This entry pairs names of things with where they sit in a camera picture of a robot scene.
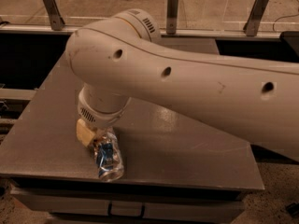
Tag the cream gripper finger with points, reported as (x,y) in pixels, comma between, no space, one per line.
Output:
(87,134)

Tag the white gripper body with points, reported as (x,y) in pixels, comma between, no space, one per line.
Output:
(97,118)

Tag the crushed blue silver can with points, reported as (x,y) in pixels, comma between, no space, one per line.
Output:
(107,156)

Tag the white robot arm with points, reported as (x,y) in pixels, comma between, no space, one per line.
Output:
(121,58)

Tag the grey drawer with handle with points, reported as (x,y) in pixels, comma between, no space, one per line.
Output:
(70,207)

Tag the left metal bracket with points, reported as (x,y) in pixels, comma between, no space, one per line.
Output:
(56,20)

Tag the metal rail behind table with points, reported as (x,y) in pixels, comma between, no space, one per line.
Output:
(68,30)

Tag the middle metal bracket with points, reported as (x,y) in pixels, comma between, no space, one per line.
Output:
(171,17)

